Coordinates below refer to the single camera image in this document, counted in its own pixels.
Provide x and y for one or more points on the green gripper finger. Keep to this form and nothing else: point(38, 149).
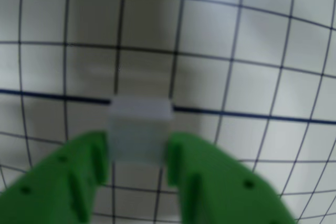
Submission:
point(223, 195)
point(52, 192)

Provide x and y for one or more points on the white cube stone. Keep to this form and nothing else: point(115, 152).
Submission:
point(139, 129)

